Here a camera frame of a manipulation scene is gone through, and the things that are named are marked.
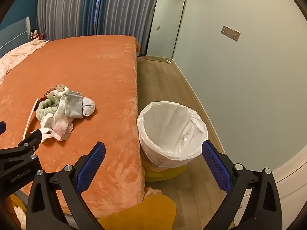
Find bronze wall socket panel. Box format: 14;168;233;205
221;25;241;42

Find gold framed floor mirror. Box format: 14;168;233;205
146;0;186;61

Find trash bin with white liner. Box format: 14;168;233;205
137;101;208;168

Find orange bed cover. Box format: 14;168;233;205
0;35;145;217

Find long pale paper strip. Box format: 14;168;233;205
23;97;40;140

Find person's yellow trouser leg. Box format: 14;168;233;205
97;194;177;230

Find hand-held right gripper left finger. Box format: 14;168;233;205
26;141;106;230

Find teal headboard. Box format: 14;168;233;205
0;17;31;58

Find grey pleated curtain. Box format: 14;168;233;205
36;0;186;55

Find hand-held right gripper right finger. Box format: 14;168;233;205
201;140;283;230

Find pale blue sock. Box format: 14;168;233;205
82;97;96;117

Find plush toys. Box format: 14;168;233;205
30;29;46;40

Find green chunky knit headband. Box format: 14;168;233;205
36;93;63;120

